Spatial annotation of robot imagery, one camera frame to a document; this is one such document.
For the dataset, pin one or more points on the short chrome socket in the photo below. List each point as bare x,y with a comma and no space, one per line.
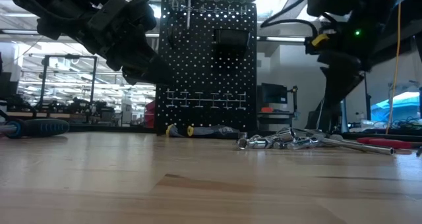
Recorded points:
242,137

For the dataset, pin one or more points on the black monitor desk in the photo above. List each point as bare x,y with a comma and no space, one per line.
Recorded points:
275,114

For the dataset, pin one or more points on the short ceiling light bar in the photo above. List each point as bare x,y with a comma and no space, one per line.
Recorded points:
283,39

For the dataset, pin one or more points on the small orange object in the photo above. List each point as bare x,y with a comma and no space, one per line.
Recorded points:
267,110

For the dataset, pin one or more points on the blue cover sheet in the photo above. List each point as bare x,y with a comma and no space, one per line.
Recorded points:
405,105

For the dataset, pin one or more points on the white upright panel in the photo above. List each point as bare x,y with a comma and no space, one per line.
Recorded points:
356,108

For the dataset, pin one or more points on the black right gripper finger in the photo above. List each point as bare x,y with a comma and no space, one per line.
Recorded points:
349,82

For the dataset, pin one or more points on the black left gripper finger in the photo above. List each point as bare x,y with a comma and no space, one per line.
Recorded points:
158,72
136,77

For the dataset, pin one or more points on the grey black work glove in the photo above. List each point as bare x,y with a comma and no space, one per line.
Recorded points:
171,131

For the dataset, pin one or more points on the red rounded object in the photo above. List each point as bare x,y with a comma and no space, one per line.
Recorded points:
150,115

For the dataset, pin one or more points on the black aluminium table frame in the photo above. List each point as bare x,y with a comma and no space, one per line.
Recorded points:
99,129

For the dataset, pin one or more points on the black pegboard bin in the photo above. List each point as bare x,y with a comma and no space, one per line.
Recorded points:
230,39

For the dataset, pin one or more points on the black metal pegboard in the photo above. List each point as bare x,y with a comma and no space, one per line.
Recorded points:
204,72

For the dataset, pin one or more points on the black frame robot station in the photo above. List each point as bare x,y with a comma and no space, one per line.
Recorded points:
69,56

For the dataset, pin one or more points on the long ceiling light bar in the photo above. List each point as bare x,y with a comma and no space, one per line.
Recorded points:
16,32

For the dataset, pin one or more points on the yellow grey tool at rack base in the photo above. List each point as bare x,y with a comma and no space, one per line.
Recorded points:
214,131

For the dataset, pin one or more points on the cluttered background workbench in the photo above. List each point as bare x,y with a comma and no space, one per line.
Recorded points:
82,108

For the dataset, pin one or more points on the black computer monitor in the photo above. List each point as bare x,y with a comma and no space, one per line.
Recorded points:
273,94

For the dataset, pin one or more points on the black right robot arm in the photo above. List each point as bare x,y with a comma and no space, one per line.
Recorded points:
372,6

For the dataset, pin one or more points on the black blue dotted screwdriver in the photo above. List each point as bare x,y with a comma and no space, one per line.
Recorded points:
46,128

